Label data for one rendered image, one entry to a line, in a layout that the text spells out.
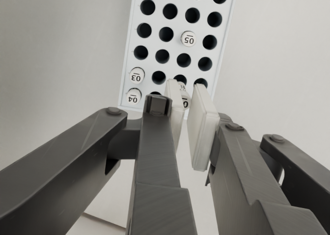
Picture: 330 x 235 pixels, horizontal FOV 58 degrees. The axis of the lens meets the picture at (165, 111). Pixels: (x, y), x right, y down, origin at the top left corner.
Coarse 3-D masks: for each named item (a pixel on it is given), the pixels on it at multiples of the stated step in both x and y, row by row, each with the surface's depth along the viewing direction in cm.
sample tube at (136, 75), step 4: (136, 68) 26; (140, 68) 26; (132, 72) 25; (136, 72) 25; (140, 72) 25; (144, 72) 27; (132, 76) 25; (136, 76) 25; (140, 76) 25; (132, 80) 25; (136, 80) 25; (140, 80) 25
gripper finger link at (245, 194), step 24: (240, 144) 11; (216, 168) 12; (240, 168) 9; (264, 168) 10; (216, 192) 11; (240, 192) 8; (264, 192) 8; (216, 216) 11; (240, 216) 8; (264, 216) 6; (288, 216) 6; (312, 216) 7
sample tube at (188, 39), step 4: (184, 32) 26; (188, 32) 24; (192, 32) 24; (184, 36) 24; (188, 36) 24; (192, 36) 24; (184, 40) 24; (188, 40) 24; (192, 40) 24; (184, 44) 24; (188, 44) 24; (192, 44) 24
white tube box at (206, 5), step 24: (144, 0) 26; (168, 0) 25; (192, 0) 25; (216, 0) 28; (144, 24) 28; (168, 24) 25; (192, 24) 25; (216, 24) 27; (144, 48) 29; (168, 48) 26; (192, 48) 26; (216, 48) 26; (168, 72) 26; (192, 72) 26; (216, 72) 26; (120, 96) 27; (144, 96) 27
